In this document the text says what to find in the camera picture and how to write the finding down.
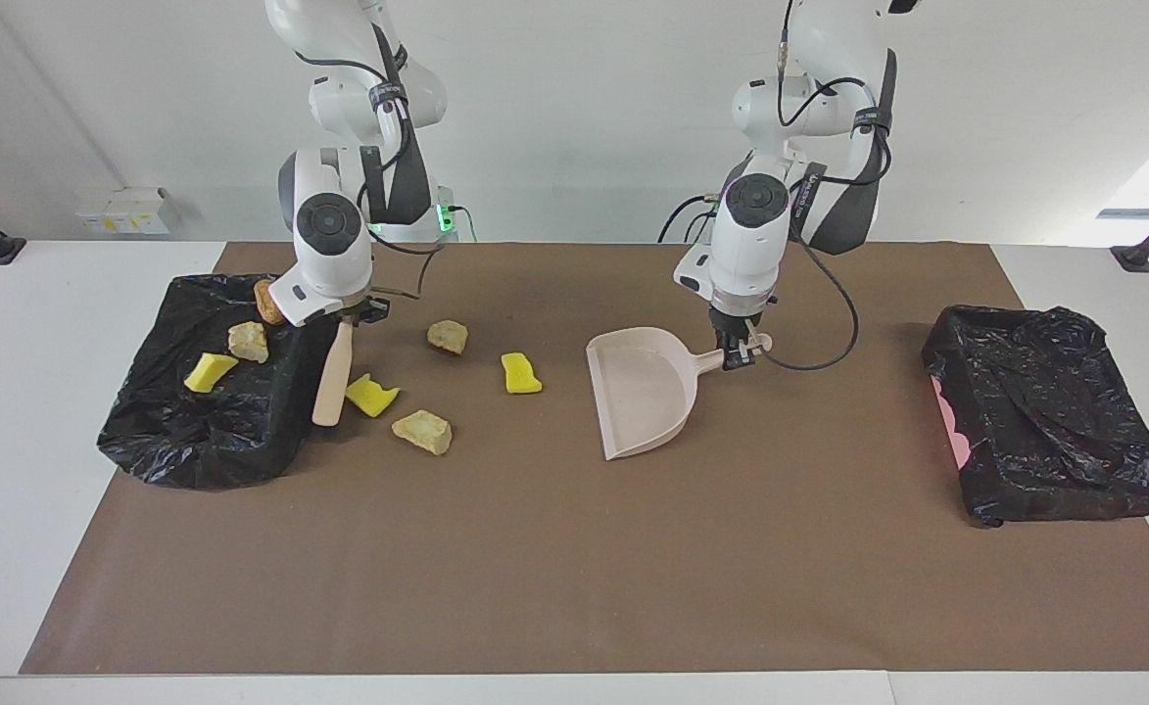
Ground black bag lined trash bin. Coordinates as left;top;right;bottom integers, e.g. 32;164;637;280
96;274;348;492

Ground brown paper table mat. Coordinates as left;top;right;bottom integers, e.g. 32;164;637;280
19;242;1149;677

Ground yellow wavy sponge piece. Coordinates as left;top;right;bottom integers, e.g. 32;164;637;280
501;352;544;396

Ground large beige rock chunk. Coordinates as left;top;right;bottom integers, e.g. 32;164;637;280
391;409;455;456

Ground beige plastic dustpan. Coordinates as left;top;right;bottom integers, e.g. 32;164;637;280
586;327;774;461

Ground yellow sponge green backing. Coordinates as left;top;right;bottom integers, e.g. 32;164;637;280
183;352;241;395

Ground yellow notched sponge piece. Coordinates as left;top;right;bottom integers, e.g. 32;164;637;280
345;373;401;419

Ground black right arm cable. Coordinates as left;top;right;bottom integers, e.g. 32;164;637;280
366;235;446;301

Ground beige hand brush black bristles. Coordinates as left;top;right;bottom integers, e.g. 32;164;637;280
311;318;355;428

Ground white wall socket box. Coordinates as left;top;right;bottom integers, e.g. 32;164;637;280
74;186;180;236

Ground black base cable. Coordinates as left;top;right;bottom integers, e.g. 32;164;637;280
657;193;727;243

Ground pink plastic bin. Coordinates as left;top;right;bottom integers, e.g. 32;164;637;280
934;382;973;471

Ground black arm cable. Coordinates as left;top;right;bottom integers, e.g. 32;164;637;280
366;235;446;301
758;0;893;374

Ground black crumpled trash bag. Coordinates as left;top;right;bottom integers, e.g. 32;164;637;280
921;305;1149;530

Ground toy croissant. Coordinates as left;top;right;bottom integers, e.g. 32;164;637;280
227;321;271;364

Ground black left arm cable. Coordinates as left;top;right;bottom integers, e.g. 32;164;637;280
758;0;893;374

